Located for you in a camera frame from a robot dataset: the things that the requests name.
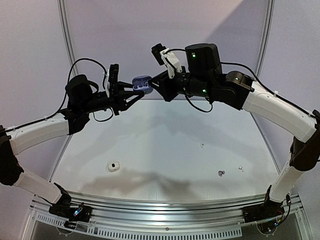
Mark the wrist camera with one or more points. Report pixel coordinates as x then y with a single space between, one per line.
165 56
110 80

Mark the purple earbud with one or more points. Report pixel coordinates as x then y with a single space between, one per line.
221 173

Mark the aluminium front rail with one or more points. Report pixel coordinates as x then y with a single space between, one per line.
124 219

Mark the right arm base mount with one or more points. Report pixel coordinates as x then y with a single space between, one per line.
263 211

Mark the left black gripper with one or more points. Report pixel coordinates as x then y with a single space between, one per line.
117 96

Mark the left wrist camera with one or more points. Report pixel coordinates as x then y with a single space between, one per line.
110 80

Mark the white earbud charging case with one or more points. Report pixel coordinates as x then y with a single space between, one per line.
113 166

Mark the purple earbud charging case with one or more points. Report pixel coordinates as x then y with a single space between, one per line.
141 83

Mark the left aluminium frame post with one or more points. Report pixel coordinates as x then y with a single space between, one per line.
66 34

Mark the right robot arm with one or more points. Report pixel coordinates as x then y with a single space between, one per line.
203 77

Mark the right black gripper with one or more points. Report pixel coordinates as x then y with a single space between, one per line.
167 84

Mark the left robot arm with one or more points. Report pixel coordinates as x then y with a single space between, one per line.
82 100

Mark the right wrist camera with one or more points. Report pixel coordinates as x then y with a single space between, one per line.
165 56

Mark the aluminium frame post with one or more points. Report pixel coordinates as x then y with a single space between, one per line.
66 34
264 37

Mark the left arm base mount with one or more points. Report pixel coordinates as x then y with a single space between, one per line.
76 213

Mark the right aluminium frame post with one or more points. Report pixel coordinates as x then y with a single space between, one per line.
264 37

